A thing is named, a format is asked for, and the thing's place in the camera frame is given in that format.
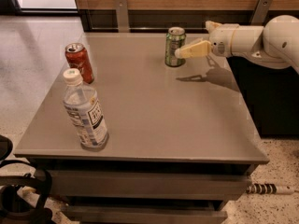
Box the grey drawer cabinet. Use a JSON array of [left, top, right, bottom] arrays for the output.
[[15, 34, 267, 224]]

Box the right metal bracket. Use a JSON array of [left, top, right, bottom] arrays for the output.
[[249, 0, 273, 25]]

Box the left metal bracket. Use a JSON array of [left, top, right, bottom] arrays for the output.
[[114, 0, 130, 33]]

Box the metal bracket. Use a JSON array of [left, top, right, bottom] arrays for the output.
[[114, 0, 130, 33], [249, 0, 273, 25]]

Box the striped black white cable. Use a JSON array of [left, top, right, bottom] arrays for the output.
[[246, 183, 295, 196]]

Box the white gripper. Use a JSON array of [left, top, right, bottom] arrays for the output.
[[175, 21, 239, 59]]

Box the clear blue-label plastic bottle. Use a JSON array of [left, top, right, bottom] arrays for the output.
[[63, 68, 108, 149]]

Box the green soda can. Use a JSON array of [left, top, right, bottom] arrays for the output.
[[164, 27, 186, 67]]

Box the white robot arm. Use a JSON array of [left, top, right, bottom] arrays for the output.
[[175, 15, 299, 74]]

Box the black chair frame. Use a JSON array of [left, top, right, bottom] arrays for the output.
[[0, 134, 57, 224]]

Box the red soda can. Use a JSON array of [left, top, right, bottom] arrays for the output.
[[64, 43, 94, 84]]

